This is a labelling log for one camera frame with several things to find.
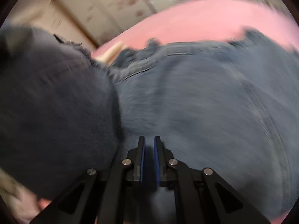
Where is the blue denim jacket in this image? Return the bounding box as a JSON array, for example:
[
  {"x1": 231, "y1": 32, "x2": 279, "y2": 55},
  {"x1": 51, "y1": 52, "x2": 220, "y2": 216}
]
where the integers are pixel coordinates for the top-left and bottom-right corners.
[{"x1": 1, "y1": 27, "x2": 298, "y2": 220}]

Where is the folded white fluffy blanket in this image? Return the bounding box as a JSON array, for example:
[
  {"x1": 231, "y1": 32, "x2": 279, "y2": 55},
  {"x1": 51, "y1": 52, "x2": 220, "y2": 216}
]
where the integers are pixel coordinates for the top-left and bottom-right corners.
[{"x1": 1, "y1": 169, "x2": 40, "y2": 223}]

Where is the pink fleece bed sheet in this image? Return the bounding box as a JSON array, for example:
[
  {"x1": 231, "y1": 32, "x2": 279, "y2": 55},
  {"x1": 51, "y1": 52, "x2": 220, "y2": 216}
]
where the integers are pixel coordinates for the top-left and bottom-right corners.
[{"x1": 92, "y1": 0, "x2": 298, "y2": 64}]

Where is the floral sliding wardrobe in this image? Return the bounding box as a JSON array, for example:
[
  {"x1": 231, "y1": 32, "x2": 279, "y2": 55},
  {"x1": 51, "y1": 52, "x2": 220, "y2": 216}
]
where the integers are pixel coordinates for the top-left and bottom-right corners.
[{"x1": 52, "y1": 0, "x2": 195, "y2": 50}]

